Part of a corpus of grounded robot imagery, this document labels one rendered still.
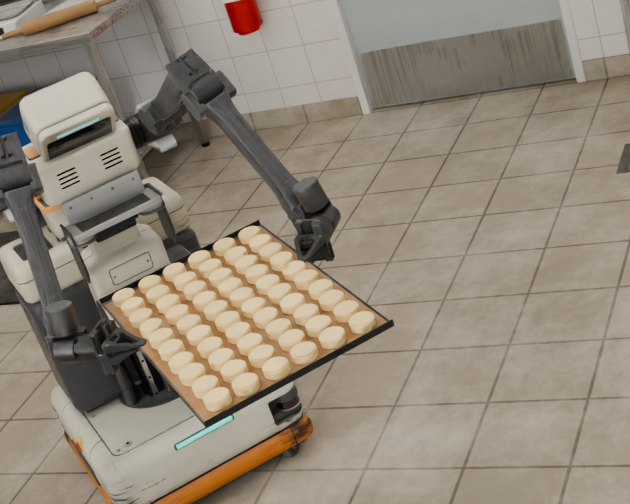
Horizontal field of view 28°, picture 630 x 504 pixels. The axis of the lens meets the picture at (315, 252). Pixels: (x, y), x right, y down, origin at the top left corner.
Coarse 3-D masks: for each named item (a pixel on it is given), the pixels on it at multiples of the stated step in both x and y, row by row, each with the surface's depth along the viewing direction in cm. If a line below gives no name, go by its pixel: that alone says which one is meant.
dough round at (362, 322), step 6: (360, 312) 236; (366, 312) 236; (354, 318) 235; (360, 318) 235; (366, 318) 234; (372, 318) 234; (354, 324) 233; (360, 324) 233; (366, 324) 233; (372, 324) 233; (354, 330) 234; (360, 330) 233; (366, 330) 233
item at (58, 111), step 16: (64, 80) 320; (80, 80) 320; (96, 80) 322; (32, 96) 316; (48, 96) 317; (64, 96) 317; (80, 96) 318; (96, 96) 318; (32, 112) 314; (48, 112) 315; (64, 112) 315; (80, 112) 316; (96, 112) 316; (112, 112) 319; (32, 128) 314; (48, 128) 313; (64, 128) 314; (80, 128) 317; (96, 128) 322; (112, 128) 326; (48, 144) 315; (64, 144) 320; (80, 144) 324; (48, 160) 322
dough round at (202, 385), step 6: (198, 378) 232; (204, 378) 232; (210, 378) 231; (216, 378) 231; (198, 384) 230; (204, 384) 230; (210, 384) 229; (216, 384) 229; (198, 390) 229; (204, 390) 228; (198, 396) 229
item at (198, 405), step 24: (264, 264) 266; (216, 288) 263; (336, 288) 250; (120, 312) 266; (192, 312) 257; (240, 312) 252; (216, 336) 247; (264, 336) 242; (288, 360) 233; (264, 384) 228
